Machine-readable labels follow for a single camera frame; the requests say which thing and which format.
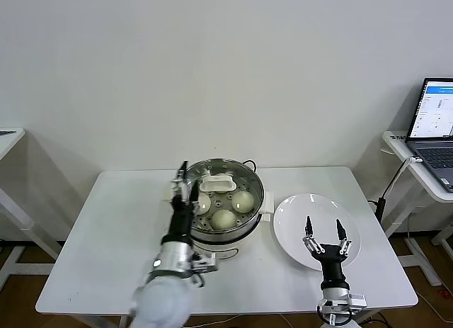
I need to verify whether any white side table with laptop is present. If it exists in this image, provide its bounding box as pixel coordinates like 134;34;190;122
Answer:
381;129;453;286

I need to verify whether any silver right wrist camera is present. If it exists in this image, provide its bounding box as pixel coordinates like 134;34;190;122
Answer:
346;293;368;310

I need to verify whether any grey open laptop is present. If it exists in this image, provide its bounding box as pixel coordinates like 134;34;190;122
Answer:
405;76;453;193

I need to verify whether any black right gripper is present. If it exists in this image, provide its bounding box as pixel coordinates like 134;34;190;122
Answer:
302;216;353;290

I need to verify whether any stainless steel steamer basket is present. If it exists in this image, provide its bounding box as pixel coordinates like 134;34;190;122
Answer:
166;157;275;242

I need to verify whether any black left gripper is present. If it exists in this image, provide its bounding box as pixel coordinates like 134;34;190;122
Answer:
161;160;200;244

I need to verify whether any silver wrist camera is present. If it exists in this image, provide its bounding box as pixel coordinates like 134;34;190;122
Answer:
193;255;219;274
346;293;368;310

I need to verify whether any white electric cooker base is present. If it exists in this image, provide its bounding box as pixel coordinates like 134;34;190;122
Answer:
161;198;275;261

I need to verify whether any black laptop power cable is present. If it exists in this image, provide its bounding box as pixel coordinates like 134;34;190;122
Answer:
367;157;424;223

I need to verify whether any glass lid with white handle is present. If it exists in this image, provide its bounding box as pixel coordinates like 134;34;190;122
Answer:
178;159;265;233

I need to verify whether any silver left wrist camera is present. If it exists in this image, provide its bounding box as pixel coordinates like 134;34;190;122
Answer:
193;255;219;274

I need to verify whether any white round plate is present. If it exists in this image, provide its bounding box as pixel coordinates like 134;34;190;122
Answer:
272;193;362;272

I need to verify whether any white side table with tool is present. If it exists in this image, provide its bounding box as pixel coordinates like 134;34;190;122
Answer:
0;127;64;293

